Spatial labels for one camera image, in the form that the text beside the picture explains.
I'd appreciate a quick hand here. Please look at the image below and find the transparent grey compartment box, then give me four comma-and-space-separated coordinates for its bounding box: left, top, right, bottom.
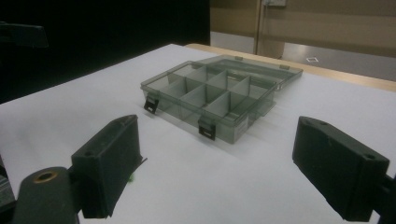
139, 54, 304, 145

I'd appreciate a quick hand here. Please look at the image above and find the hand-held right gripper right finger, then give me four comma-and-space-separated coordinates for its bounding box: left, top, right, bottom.
291, 116, 390, 223

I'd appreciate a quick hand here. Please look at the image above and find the dark blurred device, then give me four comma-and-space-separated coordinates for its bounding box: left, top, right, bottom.
0, 21, 50, 49

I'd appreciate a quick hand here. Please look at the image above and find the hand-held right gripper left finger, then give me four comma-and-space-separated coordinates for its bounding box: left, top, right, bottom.
71, 114, 148, 219

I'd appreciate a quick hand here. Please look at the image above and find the beige column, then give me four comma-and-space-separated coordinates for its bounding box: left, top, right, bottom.
253, 0, 286, 59

